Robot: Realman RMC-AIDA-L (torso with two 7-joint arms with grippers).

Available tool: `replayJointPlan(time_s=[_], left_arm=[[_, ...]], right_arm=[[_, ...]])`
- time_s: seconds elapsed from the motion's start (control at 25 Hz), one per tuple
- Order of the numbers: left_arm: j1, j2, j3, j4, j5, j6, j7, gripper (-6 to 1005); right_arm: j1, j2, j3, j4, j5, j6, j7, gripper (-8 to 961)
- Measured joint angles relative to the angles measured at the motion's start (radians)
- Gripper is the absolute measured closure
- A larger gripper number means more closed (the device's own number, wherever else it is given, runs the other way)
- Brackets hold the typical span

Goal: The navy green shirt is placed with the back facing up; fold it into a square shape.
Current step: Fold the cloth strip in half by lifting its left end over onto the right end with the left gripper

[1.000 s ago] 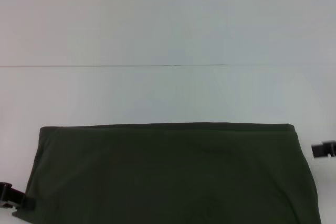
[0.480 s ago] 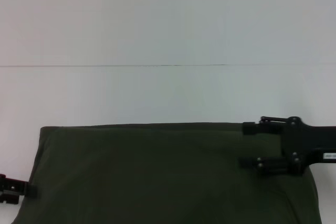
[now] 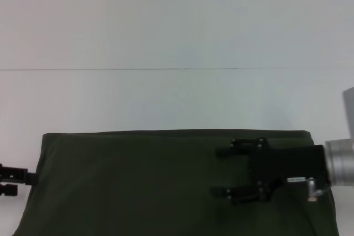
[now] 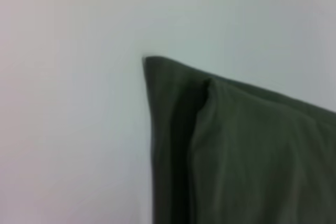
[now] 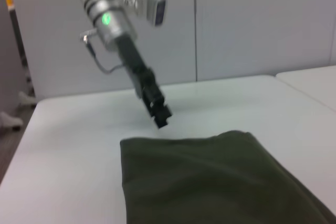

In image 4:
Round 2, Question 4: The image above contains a dark green shirt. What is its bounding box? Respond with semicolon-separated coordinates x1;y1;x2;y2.
142;55;336;224

